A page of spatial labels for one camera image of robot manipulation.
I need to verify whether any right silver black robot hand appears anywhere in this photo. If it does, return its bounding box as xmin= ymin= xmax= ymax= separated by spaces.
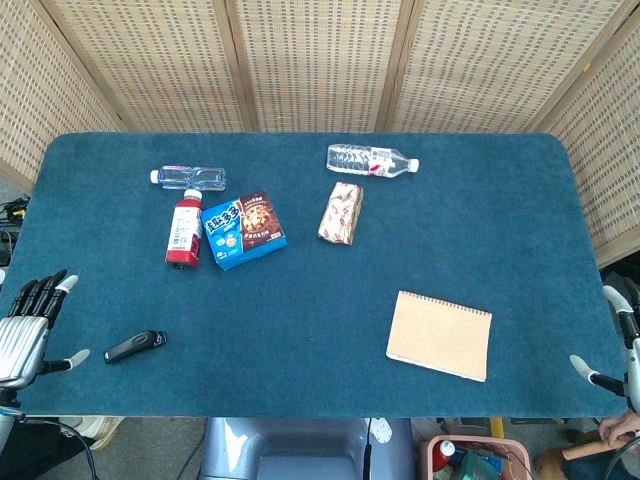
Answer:
xmin=569 ymin=284 xmax=640 ymax=401

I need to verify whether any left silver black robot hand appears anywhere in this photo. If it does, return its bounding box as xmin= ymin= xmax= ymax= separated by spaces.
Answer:
xmin=0 ymin=268 xmax=92 ymax=391

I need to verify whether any bystander bare hand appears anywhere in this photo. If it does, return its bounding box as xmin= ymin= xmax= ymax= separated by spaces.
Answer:
xmin=597 ymin=412 xmax=640 ymax=447

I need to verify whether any black stapler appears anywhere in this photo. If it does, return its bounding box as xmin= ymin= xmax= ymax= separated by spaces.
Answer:
xmin=103 ymin=329 xmax=169 ymax=366

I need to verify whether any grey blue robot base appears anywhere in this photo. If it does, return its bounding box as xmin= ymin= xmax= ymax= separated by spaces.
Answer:
xmin=199 ymin=417 xmax=417 ymax=480

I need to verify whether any tan spiral notebook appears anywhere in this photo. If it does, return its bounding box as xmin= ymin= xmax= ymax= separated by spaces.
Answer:
xmin=385 ymin=290 xmax=494 ymax=384

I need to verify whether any wooden stick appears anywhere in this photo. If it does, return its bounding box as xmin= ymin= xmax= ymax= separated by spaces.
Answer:
xmin=562 ymin=439 xmax=610 ymax=462

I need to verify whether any pink plastic basket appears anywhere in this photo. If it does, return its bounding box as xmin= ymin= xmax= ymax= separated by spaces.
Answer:
xmin=418 ymin=434 xmax=532 ymax=480

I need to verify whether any white plastic bucket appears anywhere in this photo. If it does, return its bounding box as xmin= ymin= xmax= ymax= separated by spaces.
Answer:
xmin=62 ymin=415 xmax=124 ymax=451

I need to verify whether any green box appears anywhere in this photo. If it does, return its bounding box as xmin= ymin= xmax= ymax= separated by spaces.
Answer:
xmin=452 ymin=449 xmax=507 ymax=480

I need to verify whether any small red bottle white cap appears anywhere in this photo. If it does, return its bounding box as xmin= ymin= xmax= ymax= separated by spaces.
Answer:
xmin=432 ymin=442 xmax=457 ymax=472

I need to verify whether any red juice bottle white cap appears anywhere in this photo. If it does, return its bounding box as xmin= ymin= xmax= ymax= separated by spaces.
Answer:
xmin=164 ymin=188 xmax=205 ymax=271

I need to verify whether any woven rattan screen panel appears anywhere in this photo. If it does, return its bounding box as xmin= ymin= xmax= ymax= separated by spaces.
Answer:
xmin=224 ymin=0 xmax=416 ymax=134
xmin=529 ymin=0 xmax=640 ymax=269
xmin=0 ymin=0 xmax=122 ymax=182
xmin=384 ymin=0 xmax=637 ymax=134
xmin=39 ymin=0 xmax=257 ymax=134

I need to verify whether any clear unlabelled plastic bottle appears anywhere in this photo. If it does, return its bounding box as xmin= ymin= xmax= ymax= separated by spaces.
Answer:
xmin=149 ymin=166 xmax=227 ymax=192

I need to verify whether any blue cookie box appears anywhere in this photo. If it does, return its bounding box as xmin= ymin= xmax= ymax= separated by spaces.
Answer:
xmin=200 ymin=188 xmax=289 ymax=273

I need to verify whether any blue carpet table cover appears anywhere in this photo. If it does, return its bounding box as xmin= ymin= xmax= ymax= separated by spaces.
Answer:
xmin=4 ymin=131 xmax=629 ymax=420

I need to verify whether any gold red snack package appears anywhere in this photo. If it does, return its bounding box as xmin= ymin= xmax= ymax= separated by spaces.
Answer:
xmin=317 ymin=181 xmax=365 ymax=247

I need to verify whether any water bottle red white label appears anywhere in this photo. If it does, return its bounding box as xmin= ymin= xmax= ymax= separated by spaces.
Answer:
xmin=327 ymin=143 xmax=421 ymax=179

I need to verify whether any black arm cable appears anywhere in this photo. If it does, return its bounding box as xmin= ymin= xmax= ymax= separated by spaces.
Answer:
xmin=0 ymin=394 xmax=100 ymax=480

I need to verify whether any black cable bundle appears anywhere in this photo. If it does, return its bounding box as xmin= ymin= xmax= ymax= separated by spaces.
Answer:
xmin=0 ymin=197 xmax=27 ymax=267

